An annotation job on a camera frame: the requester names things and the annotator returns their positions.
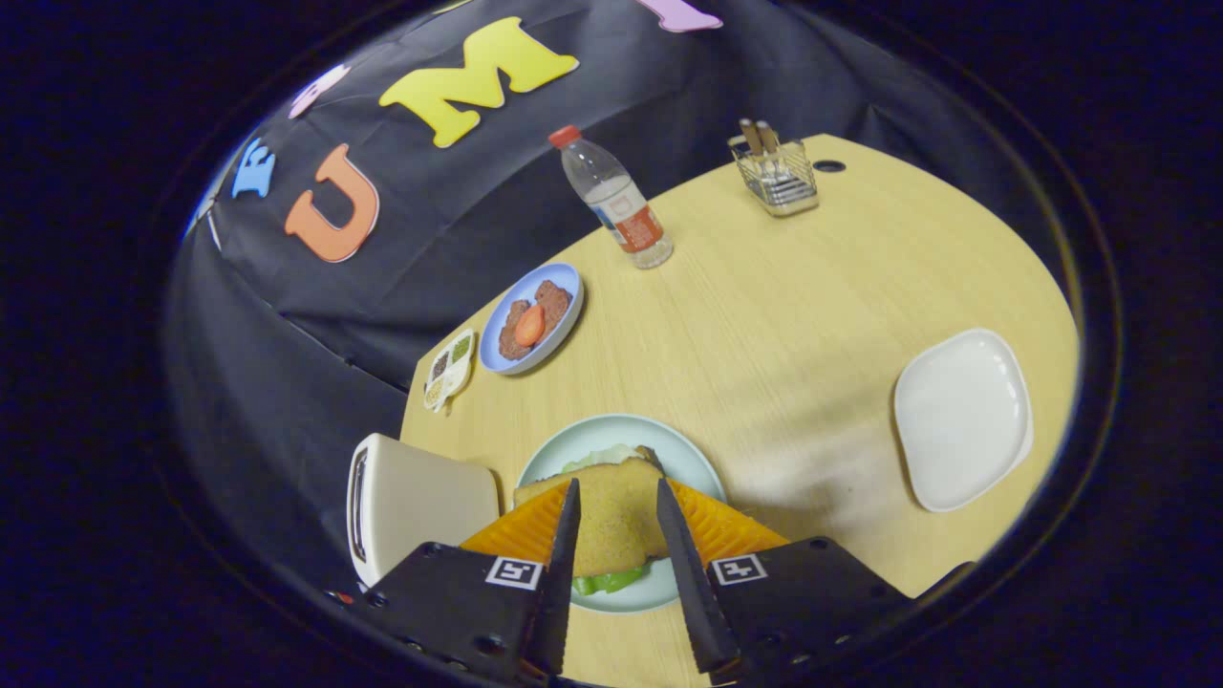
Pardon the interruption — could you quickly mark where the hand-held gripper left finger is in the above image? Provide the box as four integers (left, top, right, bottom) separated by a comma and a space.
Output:
361, 477, 583, 685

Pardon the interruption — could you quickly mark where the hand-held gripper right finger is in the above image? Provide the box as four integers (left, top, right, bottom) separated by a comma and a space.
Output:
655, 477, 911, 687

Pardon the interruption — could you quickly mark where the green lettuce leaf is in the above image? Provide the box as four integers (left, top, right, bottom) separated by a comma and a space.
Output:
562, 442, 653, 596

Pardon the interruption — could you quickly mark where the brown toasted bread slice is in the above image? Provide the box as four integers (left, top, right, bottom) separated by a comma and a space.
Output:
513, 457, 670, 579

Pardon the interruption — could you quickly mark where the pale green round plate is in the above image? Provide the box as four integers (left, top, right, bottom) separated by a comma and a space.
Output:
516, 413, 729, 613

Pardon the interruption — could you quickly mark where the white toaster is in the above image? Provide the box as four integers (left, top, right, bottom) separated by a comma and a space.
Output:
346, 433, 500, 586

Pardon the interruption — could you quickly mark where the white divided seasoning tray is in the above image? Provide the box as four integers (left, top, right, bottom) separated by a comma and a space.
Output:
423, 329, 476, 414

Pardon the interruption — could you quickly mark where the brown meat patty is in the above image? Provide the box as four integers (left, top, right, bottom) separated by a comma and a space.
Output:
533, 279, 572, 331
498, 299, 536, 361

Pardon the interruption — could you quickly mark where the blue round plate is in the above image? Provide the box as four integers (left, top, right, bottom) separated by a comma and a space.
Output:
479, 263, 584, 376

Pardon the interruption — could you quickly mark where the small white square plate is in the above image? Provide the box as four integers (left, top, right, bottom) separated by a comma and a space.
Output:
893, 329, 1035, 513

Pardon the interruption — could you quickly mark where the clear plastic bottle red cap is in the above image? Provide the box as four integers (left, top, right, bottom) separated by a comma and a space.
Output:
548, 125, 674, 269

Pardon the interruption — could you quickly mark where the wire mesh utensil basket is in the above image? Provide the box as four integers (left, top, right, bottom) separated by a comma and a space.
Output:
728, 134, 820, 218

